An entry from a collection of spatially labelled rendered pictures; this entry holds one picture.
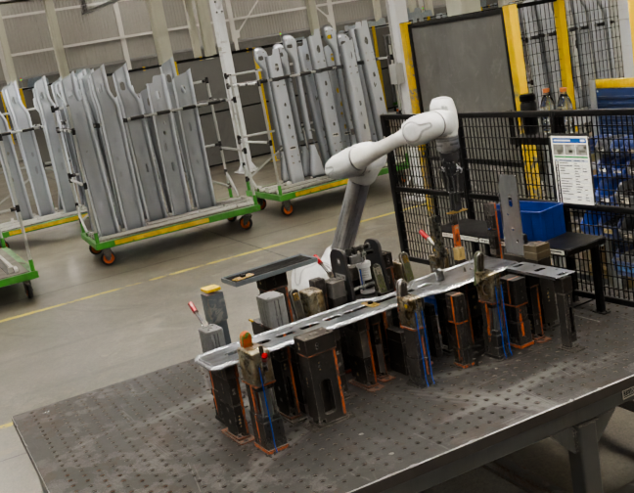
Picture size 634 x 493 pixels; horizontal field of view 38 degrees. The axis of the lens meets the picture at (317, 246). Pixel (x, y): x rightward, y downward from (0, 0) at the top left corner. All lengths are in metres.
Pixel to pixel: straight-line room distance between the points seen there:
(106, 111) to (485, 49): 5.45
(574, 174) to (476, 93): 2.08
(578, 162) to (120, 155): 7.06
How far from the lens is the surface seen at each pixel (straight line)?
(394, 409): 3.29
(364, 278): 3.70
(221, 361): 3.17
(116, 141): 10.52
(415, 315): 3.34
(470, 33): 5.89
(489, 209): 3.98
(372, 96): 11.64
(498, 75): 5.71
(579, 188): 3.94
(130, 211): 10.30
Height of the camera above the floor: 2.02
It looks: 13 degrees down
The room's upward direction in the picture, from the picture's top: 10 degrees counter-clockwise
